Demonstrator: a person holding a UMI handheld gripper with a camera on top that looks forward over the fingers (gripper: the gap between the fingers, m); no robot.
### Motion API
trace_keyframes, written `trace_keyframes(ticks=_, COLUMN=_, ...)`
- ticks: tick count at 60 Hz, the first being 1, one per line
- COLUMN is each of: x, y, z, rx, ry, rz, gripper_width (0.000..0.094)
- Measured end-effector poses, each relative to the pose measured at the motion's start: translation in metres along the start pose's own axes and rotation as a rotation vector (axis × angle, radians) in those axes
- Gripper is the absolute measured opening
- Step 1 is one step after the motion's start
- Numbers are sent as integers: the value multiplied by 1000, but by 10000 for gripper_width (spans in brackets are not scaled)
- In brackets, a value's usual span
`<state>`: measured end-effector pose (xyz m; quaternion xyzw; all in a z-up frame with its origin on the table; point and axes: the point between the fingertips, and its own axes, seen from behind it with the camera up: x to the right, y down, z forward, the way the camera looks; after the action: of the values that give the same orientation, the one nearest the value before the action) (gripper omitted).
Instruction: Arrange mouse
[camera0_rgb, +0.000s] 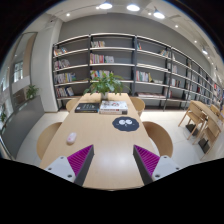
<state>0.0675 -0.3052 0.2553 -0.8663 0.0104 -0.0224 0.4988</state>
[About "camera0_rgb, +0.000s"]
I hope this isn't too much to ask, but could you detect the black book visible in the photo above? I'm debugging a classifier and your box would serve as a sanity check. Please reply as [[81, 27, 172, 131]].
[[75, 103, 99, 113]]

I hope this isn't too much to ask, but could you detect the wooden side table right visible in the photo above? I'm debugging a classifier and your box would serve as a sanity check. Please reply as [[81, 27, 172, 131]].
[[183, 100, 222, 139]]

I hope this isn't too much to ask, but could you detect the wooden chair far left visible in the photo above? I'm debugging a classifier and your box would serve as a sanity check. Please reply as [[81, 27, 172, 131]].
[[66, 98, 79, 112]]

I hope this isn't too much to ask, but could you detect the small plant at left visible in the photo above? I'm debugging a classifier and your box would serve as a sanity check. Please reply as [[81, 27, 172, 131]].
[[26, 85, 38, 99]]

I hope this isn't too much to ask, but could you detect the green potted plant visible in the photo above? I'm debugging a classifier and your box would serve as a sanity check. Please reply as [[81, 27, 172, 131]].
[[83, 72, 125, 99]]

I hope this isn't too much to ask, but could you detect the wooden chair far right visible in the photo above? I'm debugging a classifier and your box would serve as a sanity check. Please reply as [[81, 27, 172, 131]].
[[130, 97, 145, 115]]

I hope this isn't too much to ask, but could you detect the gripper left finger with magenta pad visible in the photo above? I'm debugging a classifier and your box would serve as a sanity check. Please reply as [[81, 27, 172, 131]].
[[45, 145, 94, 186]]

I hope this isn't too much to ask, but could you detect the dark cat-face mouse pad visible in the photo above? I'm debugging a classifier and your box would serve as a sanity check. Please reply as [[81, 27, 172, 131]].
[[112, 116, 139, 132]]

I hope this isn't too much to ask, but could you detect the wooden chair at side table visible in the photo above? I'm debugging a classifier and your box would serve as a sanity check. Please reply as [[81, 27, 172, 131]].
[[199, 118, 221, 154]]

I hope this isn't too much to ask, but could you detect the wooden chair near left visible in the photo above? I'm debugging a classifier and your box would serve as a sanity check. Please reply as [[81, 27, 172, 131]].
[[36, 122, 61, 159]]

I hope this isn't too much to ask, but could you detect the white computer mouse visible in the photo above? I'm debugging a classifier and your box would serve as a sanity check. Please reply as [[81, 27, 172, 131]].
[[66, 132, 77, 145]]

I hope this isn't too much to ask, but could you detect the wooden chair near right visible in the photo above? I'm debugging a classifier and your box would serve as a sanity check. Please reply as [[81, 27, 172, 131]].
[[143, 121, 173, 157]]

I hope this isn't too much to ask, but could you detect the large grey bookshelf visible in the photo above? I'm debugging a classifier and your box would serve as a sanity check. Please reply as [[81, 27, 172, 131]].
[[52, 33, 223, 109]]

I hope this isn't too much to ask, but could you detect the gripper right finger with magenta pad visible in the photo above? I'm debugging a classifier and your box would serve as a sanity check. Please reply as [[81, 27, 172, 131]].
[[133, 145, 180, 185]]

